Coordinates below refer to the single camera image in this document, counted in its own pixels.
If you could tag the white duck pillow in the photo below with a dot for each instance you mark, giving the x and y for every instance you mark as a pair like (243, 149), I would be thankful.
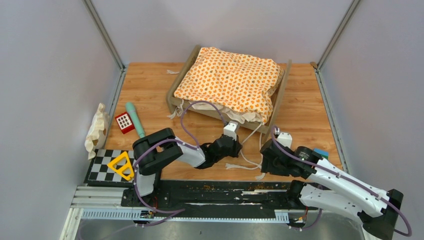
(97, 133)

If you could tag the yellow duck print blanket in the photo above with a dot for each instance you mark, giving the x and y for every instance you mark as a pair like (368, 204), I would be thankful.
(240, 85)

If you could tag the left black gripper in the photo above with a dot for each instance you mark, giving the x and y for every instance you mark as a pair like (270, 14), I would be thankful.
(237, 148)

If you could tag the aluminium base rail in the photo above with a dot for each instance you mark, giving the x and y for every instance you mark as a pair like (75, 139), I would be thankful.
(222, 201)

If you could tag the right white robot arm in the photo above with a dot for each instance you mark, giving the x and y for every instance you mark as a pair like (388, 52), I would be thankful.
(327, 187)

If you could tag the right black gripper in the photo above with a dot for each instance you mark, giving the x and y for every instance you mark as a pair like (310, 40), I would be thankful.
(267, 167)

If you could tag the blue green small block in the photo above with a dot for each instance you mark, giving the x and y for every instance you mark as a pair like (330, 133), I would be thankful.
(323, 153)

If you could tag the wooden pet bed frame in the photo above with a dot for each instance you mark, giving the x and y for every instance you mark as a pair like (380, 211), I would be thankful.
(276, 98)

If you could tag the teal cylinder toy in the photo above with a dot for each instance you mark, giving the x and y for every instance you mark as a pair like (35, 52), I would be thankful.
(131, 110)

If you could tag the black white checkerboard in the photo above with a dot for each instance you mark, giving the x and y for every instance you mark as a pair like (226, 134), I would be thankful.
(100, 175)

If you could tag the red window toy block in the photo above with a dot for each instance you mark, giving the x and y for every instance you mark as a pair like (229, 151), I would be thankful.
(124, 122)

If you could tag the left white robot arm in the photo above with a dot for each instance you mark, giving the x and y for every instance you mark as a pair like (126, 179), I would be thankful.
(154, 152)

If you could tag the yellow plastic block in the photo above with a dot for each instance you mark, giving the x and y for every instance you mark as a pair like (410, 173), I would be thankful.
(122, 166)

